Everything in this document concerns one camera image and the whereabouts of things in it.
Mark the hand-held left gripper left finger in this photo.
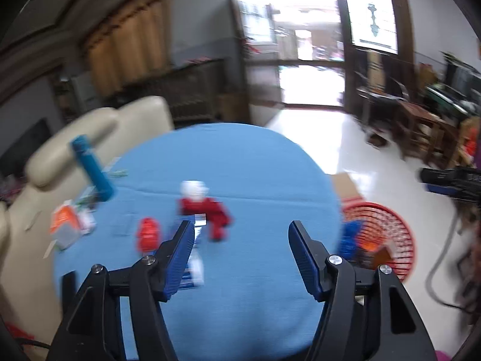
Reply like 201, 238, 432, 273
47, 219, 196, 361

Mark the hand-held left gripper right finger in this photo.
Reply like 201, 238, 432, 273
288, 220, 437, 361

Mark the blue silver toothpaste box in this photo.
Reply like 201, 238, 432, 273
176, 214, 207, 290

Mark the red round wrapper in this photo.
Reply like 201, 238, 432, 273
136, 217, 162, 252

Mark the red plastic bag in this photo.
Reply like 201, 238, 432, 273
176, 195, 234, 242

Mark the white paper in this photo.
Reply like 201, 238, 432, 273
180, 180, 210, 200

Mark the red plastic basket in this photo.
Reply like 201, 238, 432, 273
340, 202, 417, 282

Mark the blue plastic bag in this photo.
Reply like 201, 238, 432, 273
338, 220, 363, 260

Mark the wooden side table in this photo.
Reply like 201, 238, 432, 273
398, 100, 457, 162

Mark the orange box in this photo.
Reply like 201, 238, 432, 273
361, 242, 391, 269

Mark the cardboard box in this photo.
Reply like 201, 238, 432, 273
331, 172, 363, 205

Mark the green white packet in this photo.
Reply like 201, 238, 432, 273
77, 196, 97, 234

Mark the blue tablecloth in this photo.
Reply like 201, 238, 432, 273
53, 123, 344, 359

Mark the dark chair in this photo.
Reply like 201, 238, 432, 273
355, 71, 414, 147

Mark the orange white carton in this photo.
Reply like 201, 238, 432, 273
50, 200, 81, 251

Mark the blue thermos bottle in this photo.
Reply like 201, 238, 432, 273
71, 135, 115, 202

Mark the beige leather sofa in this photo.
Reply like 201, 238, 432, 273
0, 96, 175, 347

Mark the small brown box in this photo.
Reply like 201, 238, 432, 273
218, 92, 250, 123

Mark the slatted wooden cabinet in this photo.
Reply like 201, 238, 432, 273
103, 58, 230, 125

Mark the wooden glass door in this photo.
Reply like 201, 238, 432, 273
225, 0, 414, 113

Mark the black screen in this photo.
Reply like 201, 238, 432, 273
0, 118, 51, 175

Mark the orange curtain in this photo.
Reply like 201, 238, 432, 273
84, 0, 170, 98

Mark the grey cable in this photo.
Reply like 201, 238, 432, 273
426, 211, 467, 305

